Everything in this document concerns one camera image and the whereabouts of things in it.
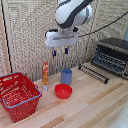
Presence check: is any black dish rack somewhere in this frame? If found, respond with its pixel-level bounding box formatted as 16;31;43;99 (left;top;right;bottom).
91;37;128;80

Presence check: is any blue plastic cup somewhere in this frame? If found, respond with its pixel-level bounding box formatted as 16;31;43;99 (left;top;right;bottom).
60;68;74;86

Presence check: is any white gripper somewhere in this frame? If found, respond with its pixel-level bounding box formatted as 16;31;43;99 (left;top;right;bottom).
44;27;80;59

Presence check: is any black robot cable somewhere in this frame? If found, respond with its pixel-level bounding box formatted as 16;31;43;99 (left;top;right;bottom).
77;10;128;38

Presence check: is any red plastic bowl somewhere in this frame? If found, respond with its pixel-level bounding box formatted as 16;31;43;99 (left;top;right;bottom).
54;83;74;100

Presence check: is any orange red tube package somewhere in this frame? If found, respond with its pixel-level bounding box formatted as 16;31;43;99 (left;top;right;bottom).
41;61;50;92

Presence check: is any red plastic shopping basket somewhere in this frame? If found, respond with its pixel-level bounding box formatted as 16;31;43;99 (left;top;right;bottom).
0;71;43;124

